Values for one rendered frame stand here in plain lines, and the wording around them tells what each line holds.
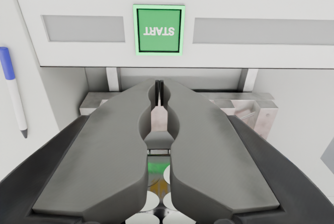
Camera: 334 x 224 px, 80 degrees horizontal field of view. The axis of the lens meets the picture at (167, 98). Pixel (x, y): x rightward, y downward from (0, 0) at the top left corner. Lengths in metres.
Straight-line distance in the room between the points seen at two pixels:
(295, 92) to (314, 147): 0.21
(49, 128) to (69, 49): 0.13
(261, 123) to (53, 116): 0.36
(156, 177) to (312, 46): 0.39
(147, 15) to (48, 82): 0.16
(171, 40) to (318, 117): 0.46
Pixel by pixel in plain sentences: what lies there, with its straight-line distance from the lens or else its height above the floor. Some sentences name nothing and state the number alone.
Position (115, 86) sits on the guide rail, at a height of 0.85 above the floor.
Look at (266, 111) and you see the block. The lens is 0.41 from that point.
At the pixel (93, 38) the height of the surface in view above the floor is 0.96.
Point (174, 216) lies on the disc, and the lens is 0.66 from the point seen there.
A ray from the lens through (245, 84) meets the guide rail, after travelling 0.43.
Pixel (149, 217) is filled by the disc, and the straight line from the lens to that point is 0.66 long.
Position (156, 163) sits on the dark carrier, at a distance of 0.47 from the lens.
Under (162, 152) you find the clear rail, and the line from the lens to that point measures 0.44.
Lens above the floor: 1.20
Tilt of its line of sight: 57 degrees down
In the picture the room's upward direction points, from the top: 177 degrees clockwise
